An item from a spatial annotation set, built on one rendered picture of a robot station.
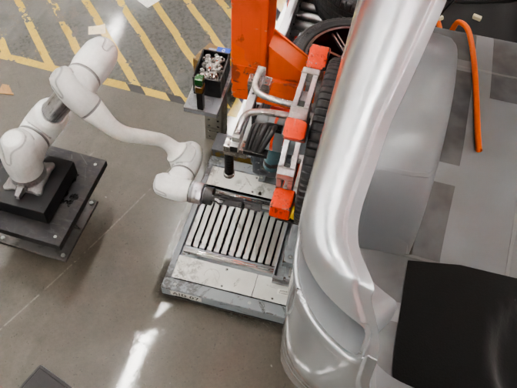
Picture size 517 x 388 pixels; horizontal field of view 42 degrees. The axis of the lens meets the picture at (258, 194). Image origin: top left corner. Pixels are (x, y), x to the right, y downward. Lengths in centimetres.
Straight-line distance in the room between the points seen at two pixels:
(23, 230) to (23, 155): 36
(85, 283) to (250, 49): 134
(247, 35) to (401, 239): 115
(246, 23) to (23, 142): 106
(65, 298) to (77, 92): 114
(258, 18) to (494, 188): 115
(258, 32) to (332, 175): 145
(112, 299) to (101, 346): 23
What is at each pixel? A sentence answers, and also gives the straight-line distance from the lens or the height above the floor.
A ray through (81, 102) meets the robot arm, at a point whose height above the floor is 105.
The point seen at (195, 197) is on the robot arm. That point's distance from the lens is 267.
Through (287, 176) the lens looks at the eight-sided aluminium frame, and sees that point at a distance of 236.
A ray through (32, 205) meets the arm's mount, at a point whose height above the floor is 38.
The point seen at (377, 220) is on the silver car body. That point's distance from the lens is 220.
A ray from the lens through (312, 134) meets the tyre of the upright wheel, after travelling 228.
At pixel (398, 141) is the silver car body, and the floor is 126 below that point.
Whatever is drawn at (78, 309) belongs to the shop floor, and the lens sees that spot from 323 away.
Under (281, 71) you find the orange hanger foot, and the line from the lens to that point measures 301.
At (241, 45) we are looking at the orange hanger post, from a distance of 294.
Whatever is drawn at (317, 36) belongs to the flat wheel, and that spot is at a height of 50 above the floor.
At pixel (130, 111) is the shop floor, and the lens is 386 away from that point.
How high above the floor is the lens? 285
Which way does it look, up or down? 55 degrees down
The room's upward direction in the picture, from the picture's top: 3 degrees clockwise
